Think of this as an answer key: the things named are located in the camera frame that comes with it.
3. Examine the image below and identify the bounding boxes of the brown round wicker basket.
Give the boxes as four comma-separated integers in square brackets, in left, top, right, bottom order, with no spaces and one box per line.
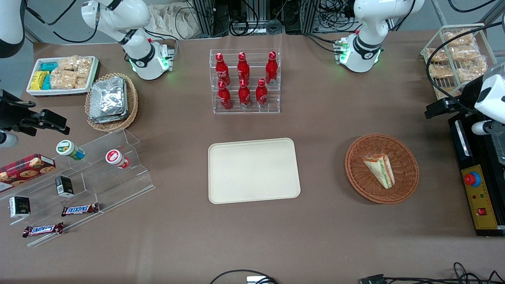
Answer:
[345,134,420,204]

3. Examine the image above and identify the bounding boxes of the black looped floor cable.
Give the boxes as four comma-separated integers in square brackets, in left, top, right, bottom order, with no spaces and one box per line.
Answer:
[209,269,281,284]

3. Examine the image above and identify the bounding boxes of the white rectangular snack tray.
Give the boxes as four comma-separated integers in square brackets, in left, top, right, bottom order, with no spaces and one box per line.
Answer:
[26,56,99,97]

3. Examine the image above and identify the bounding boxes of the brown snickers bar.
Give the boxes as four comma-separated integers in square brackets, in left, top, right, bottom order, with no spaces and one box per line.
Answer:
[61,203,100,217]
[22,222,64,238]

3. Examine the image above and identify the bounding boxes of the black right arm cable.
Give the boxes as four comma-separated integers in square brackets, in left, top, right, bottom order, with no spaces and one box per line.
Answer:
[24,0,99,44]

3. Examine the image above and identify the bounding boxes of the clear acrylic step display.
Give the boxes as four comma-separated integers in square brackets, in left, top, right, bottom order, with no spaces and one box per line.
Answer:
[0,128,155,248]

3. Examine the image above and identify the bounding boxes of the clear acrylic bottle rack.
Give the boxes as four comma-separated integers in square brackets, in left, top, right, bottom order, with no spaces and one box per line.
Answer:
[209,49,281,115]

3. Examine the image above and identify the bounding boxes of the red lid yogurt cup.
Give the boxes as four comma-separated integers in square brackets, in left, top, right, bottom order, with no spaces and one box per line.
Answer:
[105,149,130,169]

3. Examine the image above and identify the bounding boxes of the grey slanted frame strut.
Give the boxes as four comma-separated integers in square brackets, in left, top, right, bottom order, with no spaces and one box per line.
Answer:
[479,0,505,26]

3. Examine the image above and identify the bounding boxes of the yellow snack packet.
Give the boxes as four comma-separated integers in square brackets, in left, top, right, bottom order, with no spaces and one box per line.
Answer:
[30,71,49,91]

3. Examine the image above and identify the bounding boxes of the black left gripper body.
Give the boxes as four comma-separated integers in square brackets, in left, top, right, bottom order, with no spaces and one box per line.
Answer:
[458,77,485,116]

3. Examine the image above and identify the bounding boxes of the white wire shelf rack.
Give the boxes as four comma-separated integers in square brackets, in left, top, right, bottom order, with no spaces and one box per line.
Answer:
[420,23,498,101]

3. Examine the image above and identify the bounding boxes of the aluminium frame post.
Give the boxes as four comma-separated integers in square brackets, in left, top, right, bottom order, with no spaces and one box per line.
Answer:
[300,0,321,34]
[192,0,216,38]

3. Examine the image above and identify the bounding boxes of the black plug with cables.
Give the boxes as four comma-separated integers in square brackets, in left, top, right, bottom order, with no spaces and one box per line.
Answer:
[358,262,505,284]

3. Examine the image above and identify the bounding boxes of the red plaid cookie box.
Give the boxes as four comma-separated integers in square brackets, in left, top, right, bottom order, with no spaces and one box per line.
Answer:
[0,153,56,192]

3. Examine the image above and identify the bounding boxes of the tan oval wicker basket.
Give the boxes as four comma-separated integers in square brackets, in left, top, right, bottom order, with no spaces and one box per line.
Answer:
[85,73,138,133]

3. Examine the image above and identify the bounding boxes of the red cola bottle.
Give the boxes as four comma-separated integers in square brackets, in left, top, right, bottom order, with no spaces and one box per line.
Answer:
[215,52,230,85]
[238,79,251,109]
[237,52,250,83]
[256,78,268,108]
[218,80,232,110]
[265,51,278,86]

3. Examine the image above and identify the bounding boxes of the clear plastic container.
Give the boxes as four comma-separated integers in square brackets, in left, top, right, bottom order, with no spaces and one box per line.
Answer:
[491,134,505,164]

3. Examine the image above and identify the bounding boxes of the cream plastic tray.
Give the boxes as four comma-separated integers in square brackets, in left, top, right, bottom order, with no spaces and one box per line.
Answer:
[208,138,301,205]

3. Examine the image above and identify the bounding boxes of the black emergency stop control box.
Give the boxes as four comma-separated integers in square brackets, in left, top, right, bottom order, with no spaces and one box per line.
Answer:
[448,108,505,237]

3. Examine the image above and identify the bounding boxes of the clear fried snack pack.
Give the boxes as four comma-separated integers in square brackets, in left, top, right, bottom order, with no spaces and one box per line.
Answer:
[444,31,475,46]
[450,45,480,62]
[428,48,449,64]
[456,57,488,82]
[434,85,460,100]
[428,64,454,79]

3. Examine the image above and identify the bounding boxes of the black base cable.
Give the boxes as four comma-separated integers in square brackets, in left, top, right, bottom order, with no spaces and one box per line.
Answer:
[143,27,179,45]
[303,33,344,54]

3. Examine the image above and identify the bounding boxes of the small black carton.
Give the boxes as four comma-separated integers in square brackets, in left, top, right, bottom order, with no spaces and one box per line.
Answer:
[9,196,31,218]
[55,176,75,198]

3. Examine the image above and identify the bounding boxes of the green lid yogurt cup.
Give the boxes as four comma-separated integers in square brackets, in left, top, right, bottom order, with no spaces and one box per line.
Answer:
[56,140,85,161]

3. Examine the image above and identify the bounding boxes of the silver foil pack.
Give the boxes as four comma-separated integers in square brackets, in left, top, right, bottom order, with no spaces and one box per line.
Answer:
[91,77,127,119]
[89,112,129,124]

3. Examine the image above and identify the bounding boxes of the black cable bundle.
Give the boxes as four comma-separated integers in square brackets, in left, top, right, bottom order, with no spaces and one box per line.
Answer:
[215,0,300,37]

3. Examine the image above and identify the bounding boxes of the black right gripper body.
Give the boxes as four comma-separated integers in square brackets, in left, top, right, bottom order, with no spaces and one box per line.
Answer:
[0,90,41,137]

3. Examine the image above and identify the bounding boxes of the triangle sandwich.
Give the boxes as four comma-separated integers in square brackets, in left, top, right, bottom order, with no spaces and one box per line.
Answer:
[362,153,396,189]

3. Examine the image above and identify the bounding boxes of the beige cloth bag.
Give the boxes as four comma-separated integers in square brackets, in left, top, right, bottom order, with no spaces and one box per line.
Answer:
[148,3,202,40]

